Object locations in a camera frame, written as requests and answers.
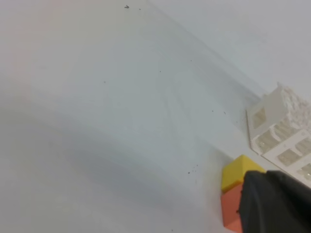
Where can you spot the yellow foam cube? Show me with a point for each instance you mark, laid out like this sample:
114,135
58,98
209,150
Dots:
233,173

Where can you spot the white test tube rack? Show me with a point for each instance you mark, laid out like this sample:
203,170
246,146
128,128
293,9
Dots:
279,128

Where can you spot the orange foam cube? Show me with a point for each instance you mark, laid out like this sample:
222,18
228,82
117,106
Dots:
230,202

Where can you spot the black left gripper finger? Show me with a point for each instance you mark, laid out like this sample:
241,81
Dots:
274,202

